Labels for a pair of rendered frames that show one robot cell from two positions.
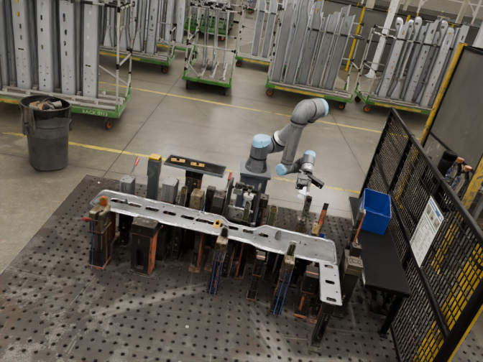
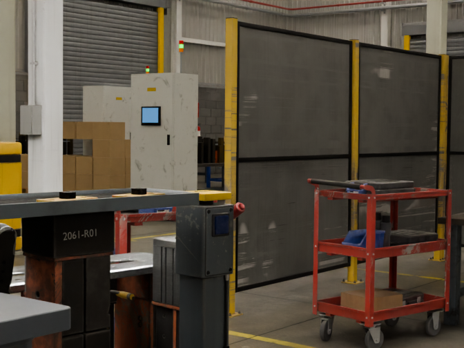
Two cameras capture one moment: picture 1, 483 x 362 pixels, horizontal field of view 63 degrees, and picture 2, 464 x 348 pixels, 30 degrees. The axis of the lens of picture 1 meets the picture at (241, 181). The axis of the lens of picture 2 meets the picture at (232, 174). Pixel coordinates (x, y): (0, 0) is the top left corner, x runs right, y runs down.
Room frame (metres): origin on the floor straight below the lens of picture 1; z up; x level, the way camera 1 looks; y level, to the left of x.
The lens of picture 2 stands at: (3.12, -0.46, 1.26)
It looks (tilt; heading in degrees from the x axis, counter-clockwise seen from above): 3 degrees down; 131
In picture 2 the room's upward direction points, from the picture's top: 1 degrees clockwise
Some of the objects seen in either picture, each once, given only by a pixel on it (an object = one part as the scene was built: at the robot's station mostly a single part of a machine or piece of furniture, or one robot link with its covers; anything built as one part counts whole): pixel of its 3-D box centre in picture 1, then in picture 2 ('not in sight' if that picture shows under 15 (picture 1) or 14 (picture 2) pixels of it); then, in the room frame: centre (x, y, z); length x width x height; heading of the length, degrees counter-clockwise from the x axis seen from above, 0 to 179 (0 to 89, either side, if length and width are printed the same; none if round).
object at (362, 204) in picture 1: (374, 210); not in sight; (2.14, -0.84, 1.09); 0.30 x 0.17 x 0.13; 167
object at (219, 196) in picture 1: (215, 220); not in sight; (2.02, 0.11, 0.89); 0.13 x 0.11 x 0.38; 176
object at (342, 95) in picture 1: (314, 59); not in sight; (8.97, -1.06, 0.88); 1.91 x 1.00 x 1.76; 90
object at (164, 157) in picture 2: not in sight; (163, 130); (-5.51, 7.98, 1.22); 0.80 x 0.54 x 2.45; 4
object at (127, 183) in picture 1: (126, 204); (180, 336); (2.02, 0.66, 0.88); 0.11 x 0.10 x 0.36; 176
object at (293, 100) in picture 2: not in sight; (354, 161); (-0.80, 5.57, 1.00); 3.44 x 0.14 x 2.00; 93
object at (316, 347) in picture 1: (322, 322); not in sight; (1.40, -0.51, 0.84); 0.11 x 0.06 x 0.29; 176
